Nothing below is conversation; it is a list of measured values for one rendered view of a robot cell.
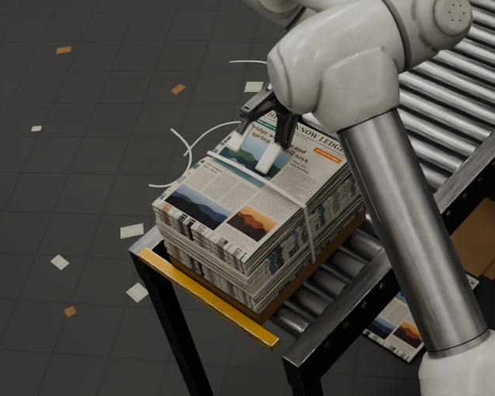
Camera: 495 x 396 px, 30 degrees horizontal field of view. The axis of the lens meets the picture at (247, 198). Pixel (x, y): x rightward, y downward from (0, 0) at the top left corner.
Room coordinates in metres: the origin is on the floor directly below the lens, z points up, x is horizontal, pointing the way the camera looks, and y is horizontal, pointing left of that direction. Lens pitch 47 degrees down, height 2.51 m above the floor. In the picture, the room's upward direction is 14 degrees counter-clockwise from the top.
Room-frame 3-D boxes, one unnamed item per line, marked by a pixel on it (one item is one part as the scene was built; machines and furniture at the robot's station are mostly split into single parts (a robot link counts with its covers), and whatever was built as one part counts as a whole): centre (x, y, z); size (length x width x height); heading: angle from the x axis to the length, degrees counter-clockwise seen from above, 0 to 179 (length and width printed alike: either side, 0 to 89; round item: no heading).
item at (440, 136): (1.73, -0.44, 0.77); 0.47 x 0.05 x 0.05; 37
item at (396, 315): (1.71, -0.42, 0.01); 0.37 x 0.28 x 0.01; 127
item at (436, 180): (1.65, -0.34, 0.77); 0.47 x 0.05 x 0.05; 37
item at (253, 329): (1.30, 0.15, 0.81); 0.43 x 0.03 x 0.02; 37
